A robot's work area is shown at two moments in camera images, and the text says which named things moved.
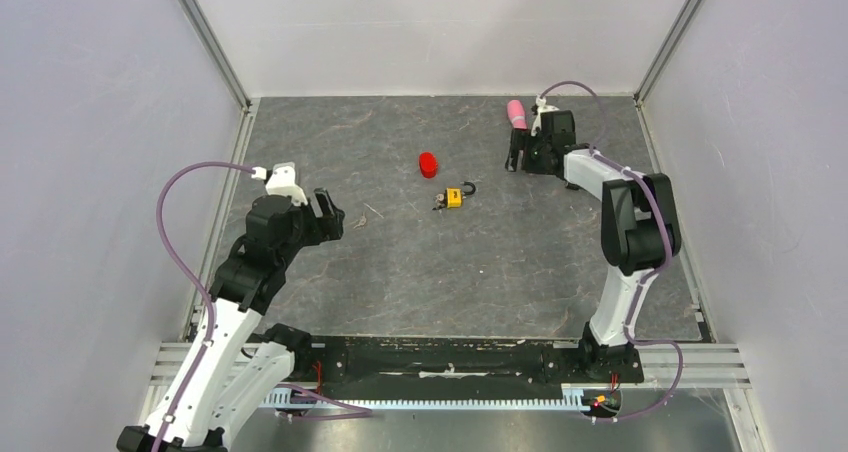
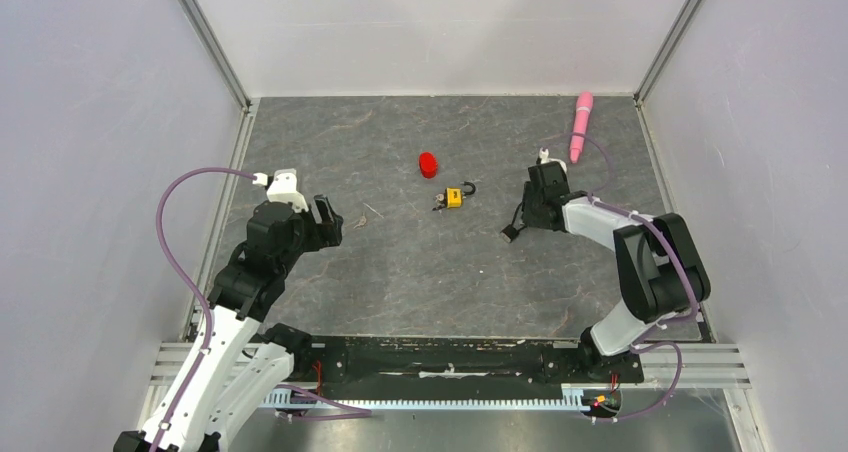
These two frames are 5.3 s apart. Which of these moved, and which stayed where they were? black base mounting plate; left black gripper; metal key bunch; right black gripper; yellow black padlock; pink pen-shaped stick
Moved: pink pen-shaped stick; right black gripper
Stayed: black base mounting plate; left black gripper; yellow black padlock; metal key bunch
